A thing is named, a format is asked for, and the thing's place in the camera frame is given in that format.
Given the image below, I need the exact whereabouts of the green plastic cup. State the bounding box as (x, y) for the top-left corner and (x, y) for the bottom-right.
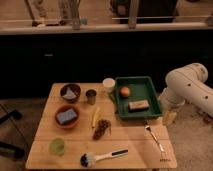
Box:
(49, 138), (65, 156)

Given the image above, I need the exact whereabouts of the blue sponge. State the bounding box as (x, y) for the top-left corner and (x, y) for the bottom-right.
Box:
(56, 109), (77, 125)

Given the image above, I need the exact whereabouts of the green plastic tray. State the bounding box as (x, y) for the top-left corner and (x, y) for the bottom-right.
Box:
(114, 76), (162, 120)

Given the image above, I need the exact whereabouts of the grey cloth in bowl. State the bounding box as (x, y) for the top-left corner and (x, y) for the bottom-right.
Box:
(63, 88), (77, 100)

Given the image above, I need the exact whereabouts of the orange bowl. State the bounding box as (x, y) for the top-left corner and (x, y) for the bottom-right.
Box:
(54, 105), (80, 129)

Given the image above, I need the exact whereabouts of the dark brown bowl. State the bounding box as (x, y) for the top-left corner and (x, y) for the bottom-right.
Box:
(60, 83), (81, 103)

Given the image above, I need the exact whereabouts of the metal cup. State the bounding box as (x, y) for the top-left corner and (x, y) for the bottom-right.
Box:
(86, 89), (97, 105)

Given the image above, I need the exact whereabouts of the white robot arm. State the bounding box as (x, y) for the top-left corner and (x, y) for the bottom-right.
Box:
(158, 63), (213, 126)

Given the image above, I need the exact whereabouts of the orange ball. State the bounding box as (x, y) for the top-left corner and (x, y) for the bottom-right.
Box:
(120, 86), (130, 98)

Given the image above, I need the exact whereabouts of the white cup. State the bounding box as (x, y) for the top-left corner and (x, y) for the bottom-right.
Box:
(103, 78), (115, 93)

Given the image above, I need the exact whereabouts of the metal fork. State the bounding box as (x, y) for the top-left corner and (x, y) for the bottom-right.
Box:
(144, 121), (167, 162)

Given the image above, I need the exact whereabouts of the black chair base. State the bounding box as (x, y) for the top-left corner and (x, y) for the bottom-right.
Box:
(0, 104), (25, 160)

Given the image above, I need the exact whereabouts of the white dish brush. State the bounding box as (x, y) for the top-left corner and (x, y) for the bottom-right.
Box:
(80, 149), (128, 168)

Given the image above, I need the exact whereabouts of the yellow banana toy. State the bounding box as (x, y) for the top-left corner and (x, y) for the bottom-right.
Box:
(91, 107), (100, 128)

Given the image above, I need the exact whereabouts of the brown grape bunch toy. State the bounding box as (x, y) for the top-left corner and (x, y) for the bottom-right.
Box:
(93, 119), (111, 140)

